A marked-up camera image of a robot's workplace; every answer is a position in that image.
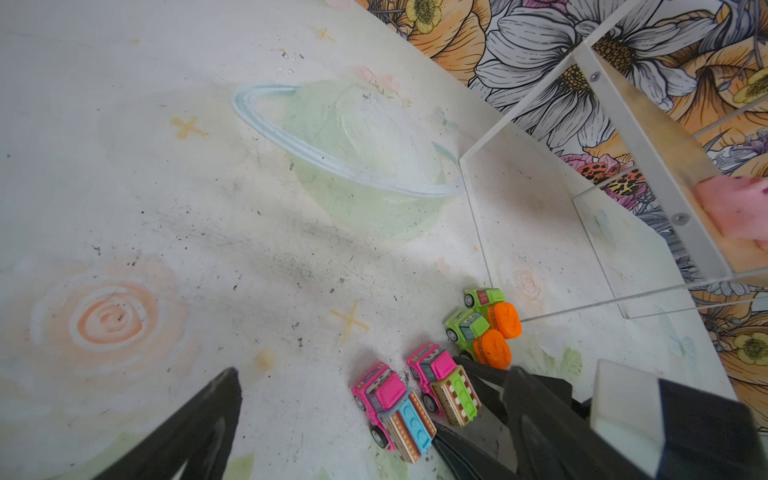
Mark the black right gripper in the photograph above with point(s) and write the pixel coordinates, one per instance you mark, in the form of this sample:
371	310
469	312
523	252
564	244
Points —
678	426

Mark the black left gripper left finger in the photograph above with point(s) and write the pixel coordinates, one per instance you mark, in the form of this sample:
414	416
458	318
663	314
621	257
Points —
193	443

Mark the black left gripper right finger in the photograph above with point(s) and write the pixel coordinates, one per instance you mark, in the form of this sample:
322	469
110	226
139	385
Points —
551	441

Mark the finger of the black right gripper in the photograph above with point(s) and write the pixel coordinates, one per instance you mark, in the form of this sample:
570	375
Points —
466	461

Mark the pink truck green bed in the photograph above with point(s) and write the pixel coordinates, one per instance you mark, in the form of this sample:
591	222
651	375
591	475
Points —
445	386

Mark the pink truck blue bed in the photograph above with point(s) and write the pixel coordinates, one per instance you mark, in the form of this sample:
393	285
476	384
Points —
398	419

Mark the green orange mixer truck near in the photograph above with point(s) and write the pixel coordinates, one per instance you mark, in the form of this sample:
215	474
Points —
476	338

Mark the green orange mixer truck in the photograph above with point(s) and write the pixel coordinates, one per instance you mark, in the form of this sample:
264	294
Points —
492	304
476	338

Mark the green orange mixer truck far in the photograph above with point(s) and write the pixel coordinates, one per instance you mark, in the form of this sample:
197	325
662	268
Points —
492	304

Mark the bamboo two-tier shelf white frame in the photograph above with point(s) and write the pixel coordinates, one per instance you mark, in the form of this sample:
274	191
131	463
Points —
680	102

